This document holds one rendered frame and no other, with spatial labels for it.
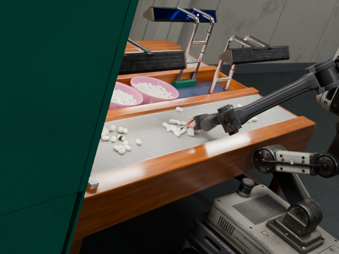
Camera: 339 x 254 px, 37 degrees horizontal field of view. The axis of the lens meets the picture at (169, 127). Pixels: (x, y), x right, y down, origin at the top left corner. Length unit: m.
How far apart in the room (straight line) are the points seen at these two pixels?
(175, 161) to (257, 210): 0.64
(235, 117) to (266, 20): 4.41
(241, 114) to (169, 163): 0.40
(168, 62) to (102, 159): 0.51
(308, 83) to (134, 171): 0.70
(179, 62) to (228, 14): 3.39
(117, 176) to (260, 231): 0.84
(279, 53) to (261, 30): 3.22
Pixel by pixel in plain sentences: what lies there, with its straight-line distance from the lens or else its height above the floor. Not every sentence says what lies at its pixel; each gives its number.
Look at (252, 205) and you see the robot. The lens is 2.55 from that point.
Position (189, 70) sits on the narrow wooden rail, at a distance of 3.13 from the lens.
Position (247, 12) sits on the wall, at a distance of 5.79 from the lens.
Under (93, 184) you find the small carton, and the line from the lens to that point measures 1.71.
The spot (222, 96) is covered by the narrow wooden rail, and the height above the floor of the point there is 0.76.
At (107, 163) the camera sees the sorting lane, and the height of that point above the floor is 0.74.
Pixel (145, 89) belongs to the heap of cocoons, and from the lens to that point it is 2.69.
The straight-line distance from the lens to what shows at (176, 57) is 2.17.
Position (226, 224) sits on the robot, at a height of 0.42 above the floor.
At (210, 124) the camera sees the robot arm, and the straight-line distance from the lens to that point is 2.21.
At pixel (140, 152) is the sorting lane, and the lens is 2.07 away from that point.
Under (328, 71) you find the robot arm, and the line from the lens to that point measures 1.83.
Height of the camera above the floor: 1.72
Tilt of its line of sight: 25 degrees down
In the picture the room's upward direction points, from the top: 19 degrees clockwise
